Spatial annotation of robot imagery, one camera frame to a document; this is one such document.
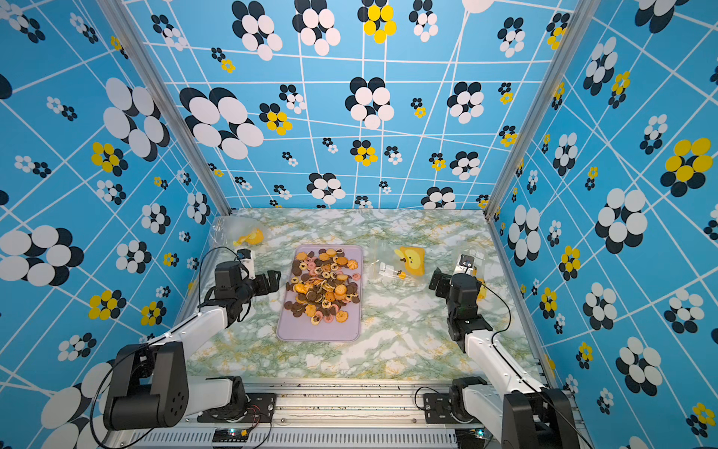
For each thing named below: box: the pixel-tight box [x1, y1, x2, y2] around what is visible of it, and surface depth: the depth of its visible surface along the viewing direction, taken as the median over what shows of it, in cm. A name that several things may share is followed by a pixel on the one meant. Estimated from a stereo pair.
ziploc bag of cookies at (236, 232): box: [209, 216, 266, 251], surface depth 109 cm
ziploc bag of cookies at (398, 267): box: [369, 245, 431, 292], surface depth 101 cm
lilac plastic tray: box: [321, 245, 364, 342], surface depth 91 cm
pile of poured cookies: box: [284, 247, 361, 326], surface depth 96 cm
